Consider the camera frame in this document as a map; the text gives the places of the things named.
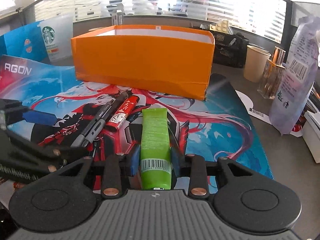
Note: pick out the black marker pen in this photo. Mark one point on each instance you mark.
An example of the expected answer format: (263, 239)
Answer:
(99, 125)

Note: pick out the green cream tube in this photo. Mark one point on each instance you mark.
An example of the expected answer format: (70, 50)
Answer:
(155, 155)

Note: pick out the anime AGON desk mat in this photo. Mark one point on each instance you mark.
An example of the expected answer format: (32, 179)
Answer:
(219, 126)

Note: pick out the Starbucks translucent plastic cup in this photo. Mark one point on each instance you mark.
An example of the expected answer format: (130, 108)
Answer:
(57, 33)

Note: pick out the tall beige paper cup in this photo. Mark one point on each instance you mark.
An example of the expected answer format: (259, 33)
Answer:
(255, 63)

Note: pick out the orange cardboard box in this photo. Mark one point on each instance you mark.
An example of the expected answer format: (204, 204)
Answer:
(159, 58)

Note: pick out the black mesh desk organizer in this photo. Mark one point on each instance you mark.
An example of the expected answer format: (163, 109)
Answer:
(230, 50)

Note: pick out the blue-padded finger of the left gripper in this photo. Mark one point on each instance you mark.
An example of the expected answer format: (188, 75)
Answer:
(37, 117)

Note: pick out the amber glass perfume bottle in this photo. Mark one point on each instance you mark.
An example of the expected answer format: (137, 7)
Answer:
(271, 77)

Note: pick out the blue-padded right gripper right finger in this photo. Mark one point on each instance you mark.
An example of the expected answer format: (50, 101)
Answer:
(194, 167)

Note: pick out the blue paper gift bag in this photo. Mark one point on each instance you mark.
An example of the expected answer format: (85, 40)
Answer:
(25, 42)

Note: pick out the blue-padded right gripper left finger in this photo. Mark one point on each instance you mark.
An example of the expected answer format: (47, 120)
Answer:
(119, 169)

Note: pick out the gold chocolate box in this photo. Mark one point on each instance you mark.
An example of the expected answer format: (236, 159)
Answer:
(221, 26)

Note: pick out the purple plastic refill pouch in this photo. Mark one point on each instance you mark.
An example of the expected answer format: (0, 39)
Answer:
(297, 77)

